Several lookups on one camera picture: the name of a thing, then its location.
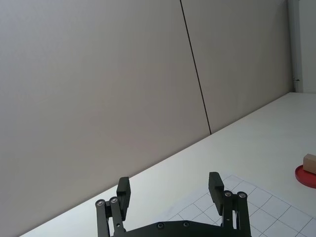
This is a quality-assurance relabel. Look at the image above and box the red round plate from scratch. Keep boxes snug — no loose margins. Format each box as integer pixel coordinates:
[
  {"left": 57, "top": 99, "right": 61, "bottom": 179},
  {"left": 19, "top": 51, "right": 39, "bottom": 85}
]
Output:
[{"left": 294, "top": 164, "right": 316, "bottom": 190}]

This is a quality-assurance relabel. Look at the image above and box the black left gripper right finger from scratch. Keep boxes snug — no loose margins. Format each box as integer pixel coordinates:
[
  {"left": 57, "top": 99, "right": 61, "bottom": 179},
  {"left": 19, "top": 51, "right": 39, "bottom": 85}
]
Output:
[{"left": 208, "top": 171, "right": 252, "bottom": 237}]

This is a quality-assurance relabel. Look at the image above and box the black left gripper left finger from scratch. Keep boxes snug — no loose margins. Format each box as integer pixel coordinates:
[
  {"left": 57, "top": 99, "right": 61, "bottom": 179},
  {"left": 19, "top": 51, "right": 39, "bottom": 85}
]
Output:
[{"left": 95, "top": 176, "right": 131, "bottom": 237}]

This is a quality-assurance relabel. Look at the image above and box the tan wooden block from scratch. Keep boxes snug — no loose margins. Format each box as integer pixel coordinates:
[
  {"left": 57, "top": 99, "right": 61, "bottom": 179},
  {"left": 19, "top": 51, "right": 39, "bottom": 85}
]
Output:
[{"left": 303, "top": 153, "right": 316, "bottom": 174}]

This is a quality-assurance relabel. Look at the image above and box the white grid mat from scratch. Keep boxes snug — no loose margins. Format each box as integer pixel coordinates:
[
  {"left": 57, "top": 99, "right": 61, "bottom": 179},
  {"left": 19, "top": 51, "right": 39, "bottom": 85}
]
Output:
[{"left": 167, "top": 174, "right": 316, "bottom": 237}]

